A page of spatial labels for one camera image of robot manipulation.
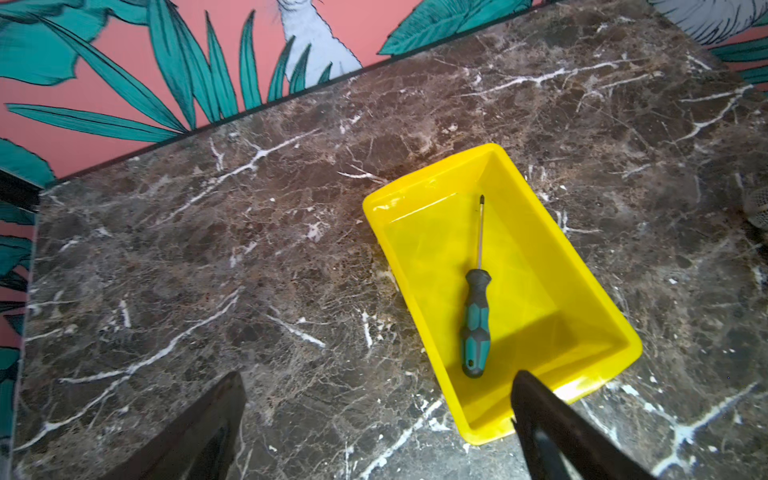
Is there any yellow plastic bin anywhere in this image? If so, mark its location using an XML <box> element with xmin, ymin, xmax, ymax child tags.
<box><xmin>363</xmin><ymin>144</ymin><xmax>642</xmax><ymax>446</ymax></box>

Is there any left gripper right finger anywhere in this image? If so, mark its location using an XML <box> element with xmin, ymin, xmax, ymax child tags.
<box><xmin>510</xmin><ymin>370</ymin><xmax>652</xmax><ymax>479</ymax></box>

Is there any green black screwdriver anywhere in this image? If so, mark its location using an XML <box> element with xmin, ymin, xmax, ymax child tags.
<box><xmin>461</xmin><ymin>195</ymin><xmax>492</xmax><ymax>378</ymax></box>

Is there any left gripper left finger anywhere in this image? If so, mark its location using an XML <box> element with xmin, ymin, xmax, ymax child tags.
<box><xmin>103</xmin><ymin>371</ymin><xmax>246</xmax><ymax>479</ymax></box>

